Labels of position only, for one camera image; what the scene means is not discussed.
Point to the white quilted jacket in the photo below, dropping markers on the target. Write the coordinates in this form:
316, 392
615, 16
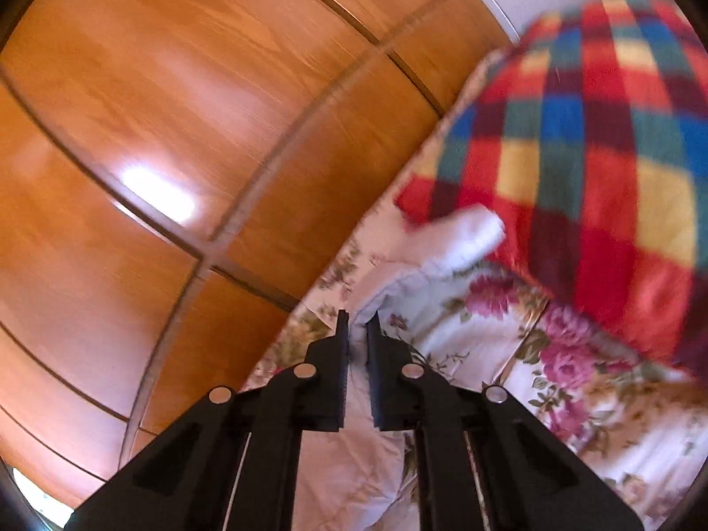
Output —
343, 475

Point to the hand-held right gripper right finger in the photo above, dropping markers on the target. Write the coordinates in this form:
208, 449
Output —
377, 381

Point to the wooden headboard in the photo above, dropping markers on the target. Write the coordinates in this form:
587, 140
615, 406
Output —
166, 121

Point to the floral bedspread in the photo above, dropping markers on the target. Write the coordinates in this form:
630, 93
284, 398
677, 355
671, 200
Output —
581, 398

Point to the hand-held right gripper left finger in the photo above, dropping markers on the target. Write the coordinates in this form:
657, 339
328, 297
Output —
338, 376

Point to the colourful plaid blanket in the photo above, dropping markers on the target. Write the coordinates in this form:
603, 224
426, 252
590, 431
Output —
581, 177

